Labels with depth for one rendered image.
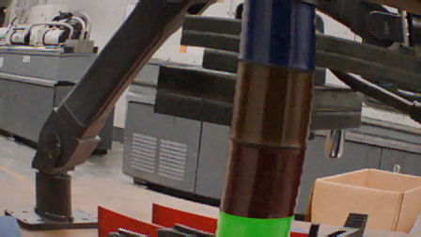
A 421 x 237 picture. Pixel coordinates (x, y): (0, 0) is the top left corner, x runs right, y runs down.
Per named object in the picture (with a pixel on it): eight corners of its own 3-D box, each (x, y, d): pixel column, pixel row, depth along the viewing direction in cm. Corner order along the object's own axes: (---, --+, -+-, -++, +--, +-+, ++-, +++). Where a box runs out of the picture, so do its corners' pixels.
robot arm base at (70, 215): (111, 174, 114) (78, 163, 118) (24, 175, 97) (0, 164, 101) (111, 228, 114) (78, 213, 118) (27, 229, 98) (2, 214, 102)
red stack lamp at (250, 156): (246, 202, 45) (256, 136, 44) (307, 212, 43) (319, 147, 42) (203, 209, 42) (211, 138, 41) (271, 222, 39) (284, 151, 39)
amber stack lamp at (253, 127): (257, 133, 44) (264, 64, 44) (319, 144, 42) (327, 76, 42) (211, 134, 41) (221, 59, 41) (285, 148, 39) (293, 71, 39)
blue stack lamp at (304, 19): (264, 60, 44) (268, 0, 44) (327, 72, 42) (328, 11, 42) (221, 55, 41) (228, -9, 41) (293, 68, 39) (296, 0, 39)
